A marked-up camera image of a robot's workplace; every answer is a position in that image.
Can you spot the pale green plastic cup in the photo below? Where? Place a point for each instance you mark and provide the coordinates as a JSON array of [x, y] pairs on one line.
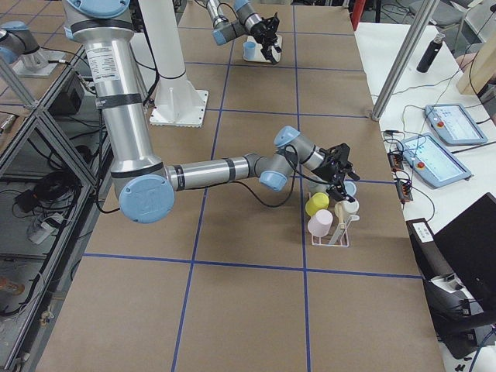
[[344, 209]]

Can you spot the far blue teach pendant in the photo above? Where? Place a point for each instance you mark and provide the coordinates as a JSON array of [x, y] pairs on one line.
[[454, 125]]

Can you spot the near blue teach pendant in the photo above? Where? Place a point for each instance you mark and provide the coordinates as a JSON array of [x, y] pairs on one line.
[[432, 161]]

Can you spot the black water bottle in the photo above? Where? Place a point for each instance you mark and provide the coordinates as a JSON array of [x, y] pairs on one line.
[[430, 53]]

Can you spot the blue teach pendant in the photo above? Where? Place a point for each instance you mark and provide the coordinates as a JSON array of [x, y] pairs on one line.
[[454, 125], [432, 161]]

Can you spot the pink plastic cup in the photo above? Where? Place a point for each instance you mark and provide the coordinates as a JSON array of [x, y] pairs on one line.
[[320, 223]]

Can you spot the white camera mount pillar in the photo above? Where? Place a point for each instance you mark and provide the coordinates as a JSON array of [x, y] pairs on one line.
[[176, 102]]

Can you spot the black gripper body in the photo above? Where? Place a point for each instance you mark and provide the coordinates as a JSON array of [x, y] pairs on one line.
[[260, 31], [325, 169]]

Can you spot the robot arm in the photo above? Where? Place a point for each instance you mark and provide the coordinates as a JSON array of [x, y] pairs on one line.
[[145, 186], [230, 22]]

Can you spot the black laptop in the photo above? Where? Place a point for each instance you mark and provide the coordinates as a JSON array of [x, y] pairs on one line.
[[457, 265]]

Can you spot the yellow plastic cup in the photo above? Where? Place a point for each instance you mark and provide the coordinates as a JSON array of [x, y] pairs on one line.
[[316, 202]]

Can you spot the light blue plastic cup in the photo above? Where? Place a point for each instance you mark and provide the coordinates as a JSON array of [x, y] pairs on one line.
[[350, 188]]

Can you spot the white wire cup rack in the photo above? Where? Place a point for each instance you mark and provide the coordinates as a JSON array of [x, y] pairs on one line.
[[339, 232]]

